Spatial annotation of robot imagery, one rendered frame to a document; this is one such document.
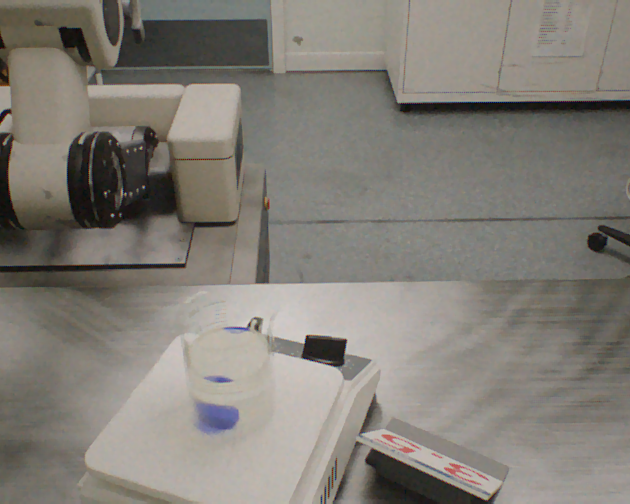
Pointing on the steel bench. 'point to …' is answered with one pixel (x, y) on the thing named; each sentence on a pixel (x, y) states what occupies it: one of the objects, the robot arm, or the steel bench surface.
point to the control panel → (334, 367)
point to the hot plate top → (126, 430)
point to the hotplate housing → (366, 381)
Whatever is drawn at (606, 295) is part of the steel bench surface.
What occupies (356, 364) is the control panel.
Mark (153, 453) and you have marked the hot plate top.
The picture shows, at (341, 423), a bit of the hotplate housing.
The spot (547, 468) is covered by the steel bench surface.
